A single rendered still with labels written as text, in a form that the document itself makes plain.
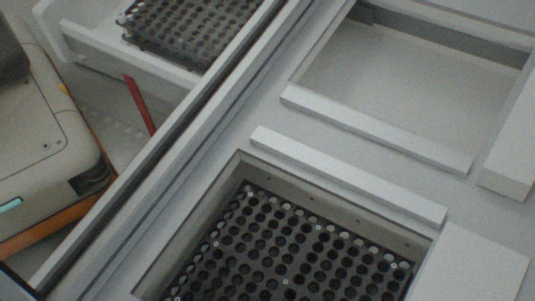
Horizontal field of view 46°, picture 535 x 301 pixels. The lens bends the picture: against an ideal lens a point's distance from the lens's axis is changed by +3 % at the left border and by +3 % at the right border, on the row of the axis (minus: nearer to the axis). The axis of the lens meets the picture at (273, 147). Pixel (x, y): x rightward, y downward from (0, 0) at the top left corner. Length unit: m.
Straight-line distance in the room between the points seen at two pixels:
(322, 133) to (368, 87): 0.21
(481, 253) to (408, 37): 0.42
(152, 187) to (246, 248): 0.13
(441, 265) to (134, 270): 0.31
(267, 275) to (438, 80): 0.41
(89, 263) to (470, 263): 0.37
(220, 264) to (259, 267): 0.04
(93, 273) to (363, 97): 0.46
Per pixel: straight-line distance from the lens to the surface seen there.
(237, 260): 0.69
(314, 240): 0.69
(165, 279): 0.77
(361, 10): 0.96
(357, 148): 0.70
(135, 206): 0.65
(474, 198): 0.68
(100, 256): 0.63
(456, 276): 0.63
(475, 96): 0.91
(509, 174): 0.66
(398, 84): 0.91
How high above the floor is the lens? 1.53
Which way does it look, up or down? 56 degrees down
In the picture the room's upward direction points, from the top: 10 degrees counter-clockwise
